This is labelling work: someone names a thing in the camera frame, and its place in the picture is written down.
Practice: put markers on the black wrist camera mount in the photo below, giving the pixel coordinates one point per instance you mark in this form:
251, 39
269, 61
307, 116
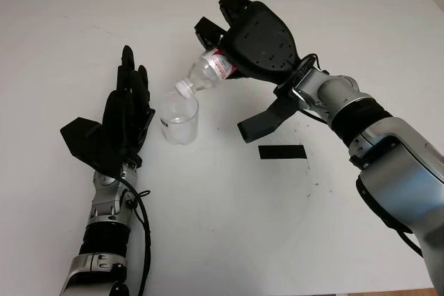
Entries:
83, 140
263, 121

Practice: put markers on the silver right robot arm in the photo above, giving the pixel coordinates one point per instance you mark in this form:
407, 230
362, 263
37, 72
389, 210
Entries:
392, 157

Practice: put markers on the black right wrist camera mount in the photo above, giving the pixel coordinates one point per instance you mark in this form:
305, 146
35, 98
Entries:
263, 121

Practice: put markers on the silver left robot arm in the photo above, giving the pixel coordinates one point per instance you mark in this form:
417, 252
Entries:
104, 213

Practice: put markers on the black tape strip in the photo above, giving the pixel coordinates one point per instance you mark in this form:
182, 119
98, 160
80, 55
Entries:
282, 152

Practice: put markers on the clear glass cup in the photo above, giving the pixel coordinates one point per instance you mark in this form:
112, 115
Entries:
180, 126

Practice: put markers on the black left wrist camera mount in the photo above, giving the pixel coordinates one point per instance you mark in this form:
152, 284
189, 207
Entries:
83, 140

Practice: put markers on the clear plastic water bottle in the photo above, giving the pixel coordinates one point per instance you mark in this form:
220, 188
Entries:
208, 72

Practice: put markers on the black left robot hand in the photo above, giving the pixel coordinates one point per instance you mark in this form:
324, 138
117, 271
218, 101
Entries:
121, 119

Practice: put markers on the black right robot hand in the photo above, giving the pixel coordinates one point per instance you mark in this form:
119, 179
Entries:
260, 39

